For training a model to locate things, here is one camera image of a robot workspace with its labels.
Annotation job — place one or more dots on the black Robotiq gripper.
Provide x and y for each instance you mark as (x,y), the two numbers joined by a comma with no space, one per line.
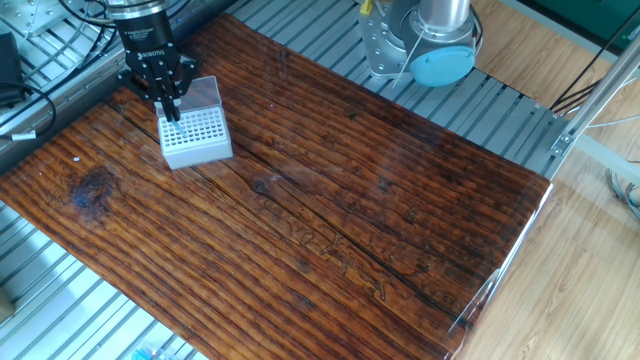
(150,42)

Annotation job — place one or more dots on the blue-grey pipette tip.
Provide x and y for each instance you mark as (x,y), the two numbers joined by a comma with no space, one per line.
(180,129)

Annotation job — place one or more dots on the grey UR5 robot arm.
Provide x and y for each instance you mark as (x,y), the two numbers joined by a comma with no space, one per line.
(440,45)

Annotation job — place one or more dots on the clear plastic holder lid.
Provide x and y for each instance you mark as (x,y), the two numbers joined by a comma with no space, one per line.
(202,95)

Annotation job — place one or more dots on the white pipette tip holder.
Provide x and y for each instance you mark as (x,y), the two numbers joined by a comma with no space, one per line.
(200,145)

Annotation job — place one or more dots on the perforated metal plate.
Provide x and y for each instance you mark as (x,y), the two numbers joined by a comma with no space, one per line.
(35,12)

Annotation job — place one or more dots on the black power adapter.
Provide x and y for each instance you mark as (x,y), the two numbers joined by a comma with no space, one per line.
(9,65)

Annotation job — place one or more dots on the yellow clip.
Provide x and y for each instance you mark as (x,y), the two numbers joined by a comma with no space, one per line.
(366,7)

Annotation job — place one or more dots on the silver robot mounting plate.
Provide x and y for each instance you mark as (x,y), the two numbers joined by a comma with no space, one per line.
(377,45)

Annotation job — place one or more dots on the clear tray blue items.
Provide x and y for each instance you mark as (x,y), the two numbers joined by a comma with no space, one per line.
(150,352)

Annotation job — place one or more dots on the aluminium corner post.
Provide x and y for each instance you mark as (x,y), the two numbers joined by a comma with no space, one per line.
(595,95)

